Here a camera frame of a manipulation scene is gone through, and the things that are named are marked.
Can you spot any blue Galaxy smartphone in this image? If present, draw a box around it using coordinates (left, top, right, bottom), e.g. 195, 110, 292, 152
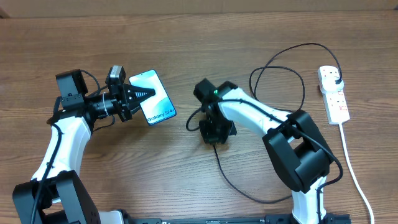
129, 70, 177, 125

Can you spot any black USB charging cable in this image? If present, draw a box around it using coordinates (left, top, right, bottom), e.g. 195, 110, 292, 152
213, 42, 343, 205

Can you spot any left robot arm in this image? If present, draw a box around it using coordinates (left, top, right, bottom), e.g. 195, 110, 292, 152
12, 66, 155, 223

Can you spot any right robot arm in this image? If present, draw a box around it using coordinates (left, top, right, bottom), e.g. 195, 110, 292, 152
193, 79, 334, 223

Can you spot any white charger adapter plug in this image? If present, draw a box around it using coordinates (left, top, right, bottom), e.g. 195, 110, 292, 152
319, 77, 345, 94

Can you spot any white power strip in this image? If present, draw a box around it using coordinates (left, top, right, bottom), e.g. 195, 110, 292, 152
318, 65, 350, 125

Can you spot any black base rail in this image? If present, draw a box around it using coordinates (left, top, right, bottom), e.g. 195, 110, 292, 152
102, 210, 352, 224

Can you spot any white power strip cord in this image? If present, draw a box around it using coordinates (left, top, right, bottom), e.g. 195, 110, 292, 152
338, 122, 376, 224

